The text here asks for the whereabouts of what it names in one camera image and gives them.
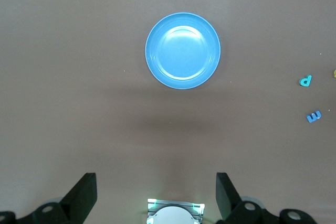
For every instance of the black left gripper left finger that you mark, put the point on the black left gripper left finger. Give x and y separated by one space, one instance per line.
78 203

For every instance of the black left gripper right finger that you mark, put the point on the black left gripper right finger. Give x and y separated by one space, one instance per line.
233 203

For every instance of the blue foam letter m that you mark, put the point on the blue foam letter m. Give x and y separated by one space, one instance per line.
313 116

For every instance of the teal foam letter p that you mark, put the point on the teal foam letter p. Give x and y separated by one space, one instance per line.
305 80

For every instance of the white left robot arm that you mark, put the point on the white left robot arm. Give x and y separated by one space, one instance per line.
172 217

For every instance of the blue plate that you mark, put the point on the blue plate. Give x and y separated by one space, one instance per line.
183 50

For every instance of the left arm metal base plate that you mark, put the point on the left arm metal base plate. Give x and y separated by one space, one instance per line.
173 203

